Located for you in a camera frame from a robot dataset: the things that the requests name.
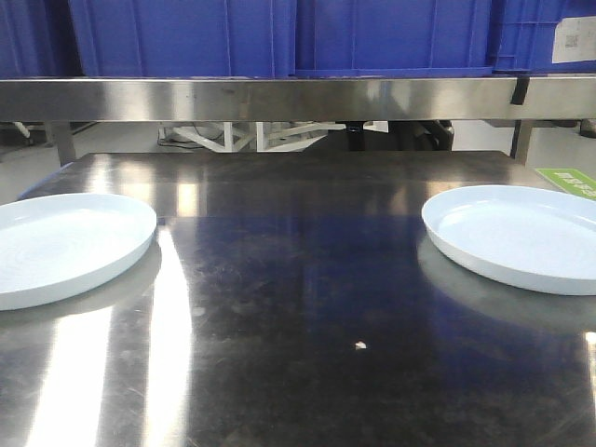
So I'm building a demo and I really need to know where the light blue plate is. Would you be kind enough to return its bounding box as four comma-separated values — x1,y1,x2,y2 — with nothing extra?
421,184,595,296
1,193,157,310

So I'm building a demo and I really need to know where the large blue crate middle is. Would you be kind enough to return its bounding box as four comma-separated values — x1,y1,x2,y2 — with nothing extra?
295,0,492,78

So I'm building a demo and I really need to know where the large blue crate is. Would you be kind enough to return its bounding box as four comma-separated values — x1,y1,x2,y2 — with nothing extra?
295,0,492,78
69,1,297,78

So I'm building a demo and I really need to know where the black tape strip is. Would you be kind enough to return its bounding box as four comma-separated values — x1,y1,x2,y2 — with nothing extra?
510,76,531,105

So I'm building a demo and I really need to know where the large blue crate left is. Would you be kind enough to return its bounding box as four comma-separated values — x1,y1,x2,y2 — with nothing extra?
69,1,297,78

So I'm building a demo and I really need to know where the green floor sticker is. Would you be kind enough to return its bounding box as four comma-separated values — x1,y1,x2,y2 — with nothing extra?
535,168,596,200

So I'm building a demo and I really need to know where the blue crate with label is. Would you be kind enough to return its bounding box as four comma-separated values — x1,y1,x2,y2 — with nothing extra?
487,1,595,75

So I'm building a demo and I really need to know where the white metal frame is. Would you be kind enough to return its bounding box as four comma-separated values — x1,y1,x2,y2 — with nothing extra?
157,121,345,153

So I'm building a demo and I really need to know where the stainless steel shelf rail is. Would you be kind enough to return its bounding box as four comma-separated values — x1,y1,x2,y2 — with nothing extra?
1,74,595,122

